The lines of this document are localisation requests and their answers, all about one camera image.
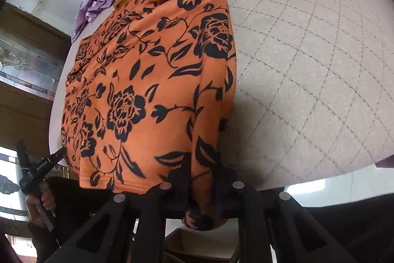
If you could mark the orange black floral garment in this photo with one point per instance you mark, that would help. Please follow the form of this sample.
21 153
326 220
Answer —
147 81

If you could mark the wooden door with glass panel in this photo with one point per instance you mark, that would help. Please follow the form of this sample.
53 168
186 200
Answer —
27 72

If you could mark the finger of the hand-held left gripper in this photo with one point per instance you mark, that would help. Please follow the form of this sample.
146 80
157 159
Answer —
52 158
24 156

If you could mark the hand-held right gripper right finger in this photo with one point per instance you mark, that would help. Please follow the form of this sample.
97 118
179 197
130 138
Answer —
255 213

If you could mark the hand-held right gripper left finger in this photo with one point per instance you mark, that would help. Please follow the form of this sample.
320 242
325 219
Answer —
150 210

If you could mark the brown cardboard box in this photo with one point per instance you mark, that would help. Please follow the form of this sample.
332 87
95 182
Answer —
200 246

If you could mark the person's left hand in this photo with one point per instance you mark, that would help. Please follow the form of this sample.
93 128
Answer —
46 199

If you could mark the purple floral cloth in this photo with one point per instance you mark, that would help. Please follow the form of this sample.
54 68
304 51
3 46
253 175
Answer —
95 2

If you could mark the pink quilted bed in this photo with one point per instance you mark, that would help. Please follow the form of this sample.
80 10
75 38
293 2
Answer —
307 65

